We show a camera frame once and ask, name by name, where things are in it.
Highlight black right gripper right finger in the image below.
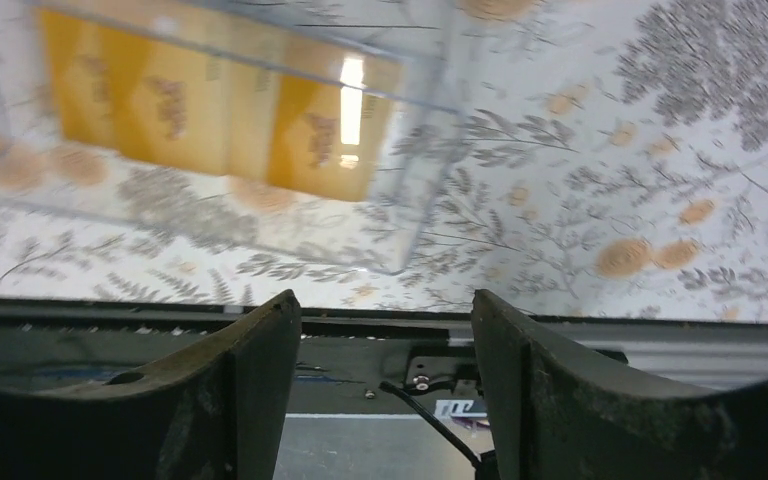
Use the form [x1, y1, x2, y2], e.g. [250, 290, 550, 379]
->
[471, 290, 768, 479]

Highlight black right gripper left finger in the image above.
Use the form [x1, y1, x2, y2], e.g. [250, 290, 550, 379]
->
[0, 290, 302, 479]

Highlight clear acrylic card box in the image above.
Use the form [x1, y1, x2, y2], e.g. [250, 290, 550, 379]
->
[0, 1, 463, 274]

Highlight yellow credit cards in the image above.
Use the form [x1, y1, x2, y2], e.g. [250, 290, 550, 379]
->
[37, 1, 403, 202]

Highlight floral patterned table mat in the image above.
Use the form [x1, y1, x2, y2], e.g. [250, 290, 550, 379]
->
[0, 1, 768, 323]

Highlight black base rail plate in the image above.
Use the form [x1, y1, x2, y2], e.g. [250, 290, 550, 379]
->
[0, 298, 630, 419]

